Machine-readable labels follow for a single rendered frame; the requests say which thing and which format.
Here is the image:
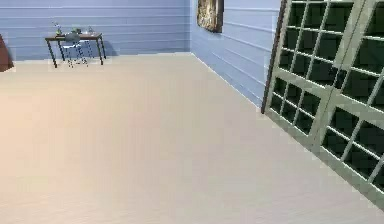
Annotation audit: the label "brown table with black legs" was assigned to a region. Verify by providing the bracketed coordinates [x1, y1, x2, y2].
[44, 32, 107, 69]

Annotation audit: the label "white glazed double door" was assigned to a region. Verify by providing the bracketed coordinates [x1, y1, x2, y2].
[260, 0, 384, 212]

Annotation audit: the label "small green house plant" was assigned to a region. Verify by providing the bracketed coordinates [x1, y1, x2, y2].
[51, 21, 64, 37]

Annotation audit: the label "dark red-brown furniture piece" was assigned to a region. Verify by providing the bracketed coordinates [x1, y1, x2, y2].
[0, 33, 15, 73]

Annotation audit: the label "framed brown wall picture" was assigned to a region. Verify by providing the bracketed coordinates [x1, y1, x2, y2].
[196, 0, 225, 34]

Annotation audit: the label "pale blue wire chair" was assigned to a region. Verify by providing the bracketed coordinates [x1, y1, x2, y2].
[62, 32, 90, 68]

